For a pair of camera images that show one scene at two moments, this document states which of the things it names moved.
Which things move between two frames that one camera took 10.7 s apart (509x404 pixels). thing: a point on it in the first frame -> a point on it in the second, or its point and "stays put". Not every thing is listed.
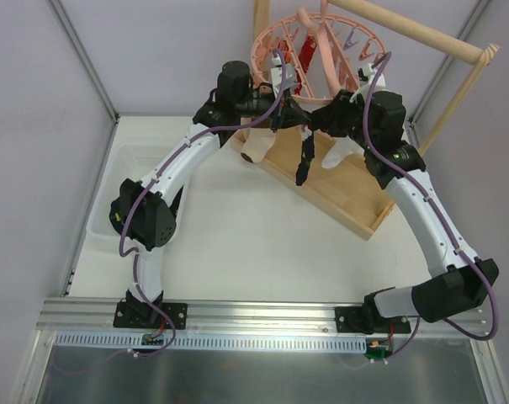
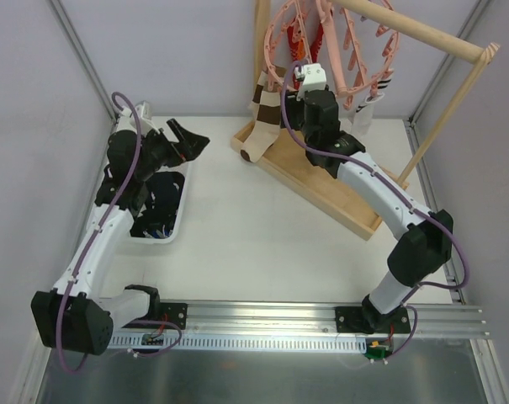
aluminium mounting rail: [225, 327] stays put
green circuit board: [377, 351] stays put
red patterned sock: [308, 50] -> [316, 43]
